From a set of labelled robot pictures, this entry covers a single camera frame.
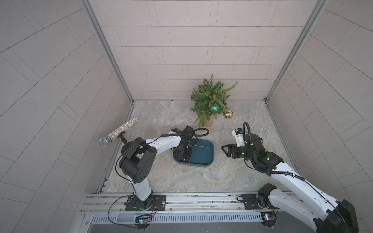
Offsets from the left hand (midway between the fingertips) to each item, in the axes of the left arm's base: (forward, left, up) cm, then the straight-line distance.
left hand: (189, 157), depth 88 cm
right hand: (0, -20, +13) cm, 24 cm away
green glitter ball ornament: (+15, -13, +29) cm, 35 cm away
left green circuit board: (-31, +20, +4) cm, 37 cm away
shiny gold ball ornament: (+17, -22, +22) cm, 35 cm away
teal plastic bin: (+1, -9, +1) cm, 9 cm away
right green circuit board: (-30, -39, +1) cm, 49 cm away
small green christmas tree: (+19, -11, +31) cm, 38 cm away
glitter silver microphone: (-3, +38, +24) cm, 46 cm away
